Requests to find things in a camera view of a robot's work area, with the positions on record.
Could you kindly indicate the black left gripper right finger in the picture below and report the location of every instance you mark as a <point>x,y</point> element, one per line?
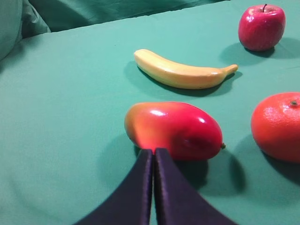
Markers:
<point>176,201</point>

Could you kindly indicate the red yellow mango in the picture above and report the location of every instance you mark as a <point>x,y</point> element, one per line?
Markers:
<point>187,132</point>

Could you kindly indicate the yellow banana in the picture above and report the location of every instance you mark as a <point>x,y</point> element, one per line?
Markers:
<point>180,75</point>

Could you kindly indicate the red apple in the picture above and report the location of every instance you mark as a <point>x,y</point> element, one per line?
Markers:
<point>261,27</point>

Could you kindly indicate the orange tangerine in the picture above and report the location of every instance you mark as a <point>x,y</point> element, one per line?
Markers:
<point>275,126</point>

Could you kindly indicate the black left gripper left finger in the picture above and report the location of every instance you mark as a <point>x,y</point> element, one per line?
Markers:
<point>130,203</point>

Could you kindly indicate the green backdrop cloth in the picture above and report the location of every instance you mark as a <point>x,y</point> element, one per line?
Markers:
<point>21,19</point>

